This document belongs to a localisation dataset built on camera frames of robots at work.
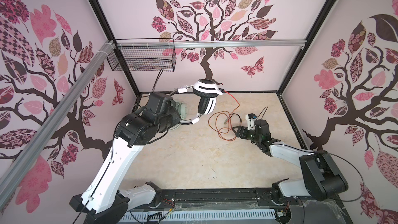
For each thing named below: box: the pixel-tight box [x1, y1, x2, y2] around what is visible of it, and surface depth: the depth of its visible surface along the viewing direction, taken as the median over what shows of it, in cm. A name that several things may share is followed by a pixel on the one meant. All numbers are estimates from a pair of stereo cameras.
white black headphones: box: [169, 78, 225, 125], surface depth 56 cm
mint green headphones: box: [175, 102, 188, 119], surface depth 102 cm
